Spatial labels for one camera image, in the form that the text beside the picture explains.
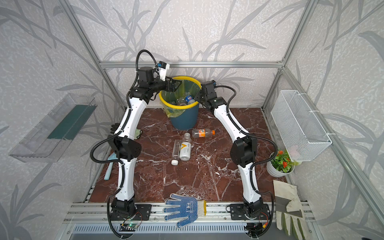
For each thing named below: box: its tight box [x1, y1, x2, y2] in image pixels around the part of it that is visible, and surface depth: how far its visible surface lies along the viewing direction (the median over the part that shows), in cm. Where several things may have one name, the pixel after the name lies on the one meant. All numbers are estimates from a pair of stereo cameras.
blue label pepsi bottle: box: [185, 95, 196, 105], surface depth 101 cm
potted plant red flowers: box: [266, 150, 302, 178], surface depth 77 cm
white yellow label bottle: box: [179, 132, 192, 162], surface depth 92 cm
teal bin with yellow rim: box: [158, 76, 202, 131], surface depth 98 cm
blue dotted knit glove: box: [163, 193, 207, 228], surface depth 76 cm
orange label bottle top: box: [192, 128, 216, 138], surface depth 104 cm
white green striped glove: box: [273, 180, 311, 240], surface depth 75 cm
